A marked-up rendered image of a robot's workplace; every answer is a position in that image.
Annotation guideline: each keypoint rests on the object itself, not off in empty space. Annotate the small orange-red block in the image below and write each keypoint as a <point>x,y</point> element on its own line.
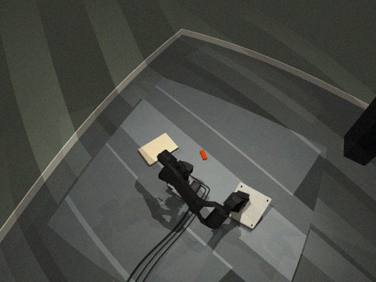
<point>203,154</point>

